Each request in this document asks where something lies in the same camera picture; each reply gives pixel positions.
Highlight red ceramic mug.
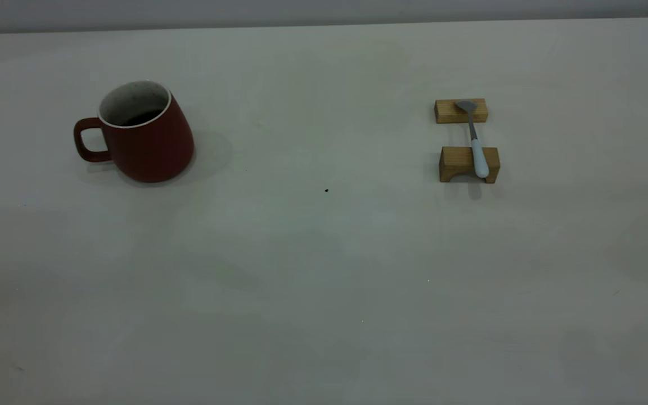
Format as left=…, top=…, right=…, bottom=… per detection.
left=73, top=80, right=195, bottom=183

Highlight rectangular wooden block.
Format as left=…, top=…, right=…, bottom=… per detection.
left=434, top=98, right=489, bottom=124

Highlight spoon with light blue handle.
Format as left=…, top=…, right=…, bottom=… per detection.
left=454, top=100, right=490, bottom=179

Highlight arched wooden block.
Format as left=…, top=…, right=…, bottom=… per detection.
left=439, top=146, right=501, bottom=185

